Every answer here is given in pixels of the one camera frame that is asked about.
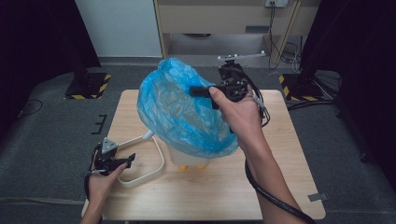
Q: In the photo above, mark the person's right hand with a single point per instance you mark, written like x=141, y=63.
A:
x=243, y=119

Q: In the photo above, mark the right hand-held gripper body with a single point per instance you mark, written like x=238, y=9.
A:
x=235, y=88

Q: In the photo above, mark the grey tape strip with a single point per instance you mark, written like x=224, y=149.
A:
x=81, y=197
x=317, y=197

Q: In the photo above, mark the black striped stand base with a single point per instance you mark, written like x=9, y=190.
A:
x=299, y=88
x=88, y=85

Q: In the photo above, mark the blue plastic trash bag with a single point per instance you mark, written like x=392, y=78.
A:
x=174, y=109

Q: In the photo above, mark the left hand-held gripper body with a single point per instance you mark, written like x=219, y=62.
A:
x=106, y=160

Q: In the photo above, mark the white wall socket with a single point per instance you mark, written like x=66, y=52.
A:
x=276, y=2

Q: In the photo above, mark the black curtain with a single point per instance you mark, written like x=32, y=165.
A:
x=361, y=62
x=34, y=46

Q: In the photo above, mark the white face trash bin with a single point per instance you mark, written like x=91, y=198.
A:
x=190, y=159

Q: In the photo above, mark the person's left hand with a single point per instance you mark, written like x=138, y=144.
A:
x=99, y=188

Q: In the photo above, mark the white panel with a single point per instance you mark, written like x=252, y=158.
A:
x=121, y=28

